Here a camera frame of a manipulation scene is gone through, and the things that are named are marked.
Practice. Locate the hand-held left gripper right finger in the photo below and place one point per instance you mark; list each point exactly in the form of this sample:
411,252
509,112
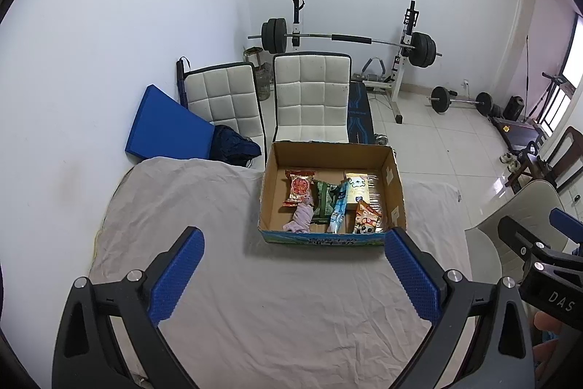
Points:
412,275

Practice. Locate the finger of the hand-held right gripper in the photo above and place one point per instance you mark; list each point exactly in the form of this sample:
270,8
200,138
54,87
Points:
514,232
567,222

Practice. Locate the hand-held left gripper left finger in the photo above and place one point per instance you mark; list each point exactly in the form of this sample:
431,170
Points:
177,275

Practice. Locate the orange cartoon snack packet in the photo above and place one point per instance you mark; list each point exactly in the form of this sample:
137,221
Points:
366,218

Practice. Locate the long blue snack packet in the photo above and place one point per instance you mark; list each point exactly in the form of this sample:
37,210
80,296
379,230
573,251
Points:
338,211

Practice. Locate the yellow snack packet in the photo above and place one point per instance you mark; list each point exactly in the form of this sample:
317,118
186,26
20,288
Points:
359,188

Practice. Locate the green snack packet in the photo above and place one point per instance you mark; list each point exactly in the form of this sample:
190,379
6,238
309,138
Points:
324,202

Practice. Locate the red snack packet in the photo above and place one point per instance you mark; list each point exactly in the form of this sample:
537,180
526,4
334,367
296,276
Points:
299,187

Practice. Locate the person's right hand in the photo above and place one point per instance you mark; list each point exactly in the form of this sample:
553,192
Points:
546,339

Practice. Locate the beige plastic chair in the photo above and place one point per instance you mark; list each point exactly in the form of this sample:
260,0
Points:
519,202

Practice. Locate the dark wooden chair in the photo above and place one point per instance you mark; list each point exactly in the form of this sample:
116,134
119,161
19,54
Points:
571,152

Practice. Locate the pair of light shoes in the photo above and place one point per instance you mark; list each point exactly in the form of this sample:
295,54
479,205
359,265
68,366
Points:
509,159

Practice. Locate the black treadmill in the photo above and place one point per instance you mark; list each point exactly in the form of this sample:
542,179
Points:
519,134

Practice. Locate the grey table cloth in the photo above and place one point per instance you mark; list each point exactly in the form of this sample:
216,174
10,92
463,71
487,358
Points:
273,316

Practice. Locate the loose black weight plates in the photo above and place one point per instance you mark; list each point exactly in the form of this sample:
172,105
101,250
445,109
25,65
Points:
496,111

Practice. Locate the black cylinder speaker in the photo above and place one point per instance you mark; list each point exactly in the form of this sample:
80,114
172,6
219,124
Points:
514,108

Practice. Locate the chrome dumbbell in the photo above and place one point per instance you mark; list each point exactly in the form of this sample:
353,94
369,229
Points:
380,139

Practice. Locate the dark blue cloth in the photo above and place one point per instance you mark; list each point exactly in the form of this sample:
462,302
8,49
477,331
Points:
232,145

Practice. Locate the thin black stick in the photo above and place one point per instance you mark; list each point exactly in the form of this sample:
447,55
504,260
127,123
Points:
527,79

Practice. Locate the blue foam mat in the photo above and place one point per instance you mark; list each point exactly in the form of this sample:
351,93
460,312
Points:
164,124

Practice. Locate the small barbell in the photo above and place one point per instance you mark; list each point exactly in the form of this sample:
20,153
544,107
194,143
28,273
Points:
439,98

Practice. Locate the window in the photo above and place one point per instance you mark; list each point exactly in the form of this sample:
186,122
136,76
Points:
575,70

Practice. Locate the black weight bench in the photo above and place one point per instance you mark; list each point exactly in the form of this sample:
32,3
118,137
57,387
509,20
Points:
360,111

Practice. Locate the white padded chair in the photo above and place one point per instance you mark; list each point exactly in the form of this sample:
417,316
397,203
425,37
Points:
312,93
223,97

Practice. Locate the black folded rod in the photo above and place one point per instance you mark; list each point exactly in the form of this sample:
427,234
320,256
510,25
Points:
182,81

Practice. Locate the white barbell rack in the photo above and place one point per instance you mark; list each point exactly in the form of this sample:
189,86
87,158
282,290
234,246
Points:
401,74

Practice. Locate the large barbell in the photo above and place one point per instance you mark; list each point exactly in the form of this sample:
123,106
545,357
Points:
350,38

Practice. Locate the door frame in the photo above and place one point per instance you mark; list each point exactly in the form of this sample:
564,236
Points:
524,6

